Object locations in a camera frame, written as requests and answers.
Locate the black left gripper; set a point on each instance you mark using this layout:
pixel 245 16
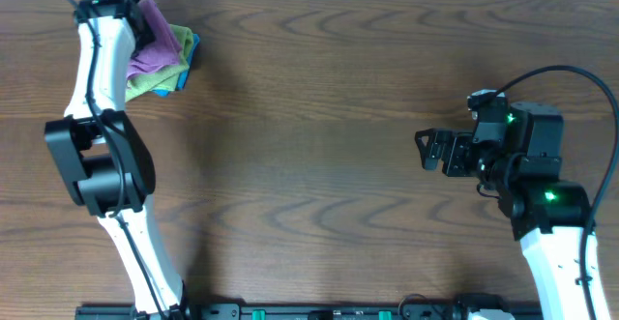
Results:
pixel 146 36

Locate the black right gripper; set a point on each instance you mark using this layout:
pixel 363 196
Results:
pixel 457 144

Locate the purple microfiber cloth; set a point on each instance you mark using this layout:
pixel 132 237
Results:
pixel 162 51

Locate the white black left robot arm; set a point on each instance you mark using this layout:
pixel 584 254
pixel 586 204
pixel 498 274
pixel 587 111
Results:
pixel 104 163

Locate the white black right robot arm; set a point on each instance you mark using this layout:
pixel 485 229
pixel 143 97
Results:
pixel 514 150

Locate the folded green cloth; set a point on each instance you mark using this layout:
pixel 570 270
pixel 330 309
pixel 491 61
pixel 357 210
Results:
pixel 144 83

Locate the folded blue cloth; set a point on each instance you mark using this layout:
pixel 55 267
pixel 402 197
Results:
pixel 177 81

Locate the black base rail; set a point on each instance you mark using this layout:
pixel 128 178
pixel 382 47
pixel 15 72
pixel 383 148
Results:
pixel 411 307

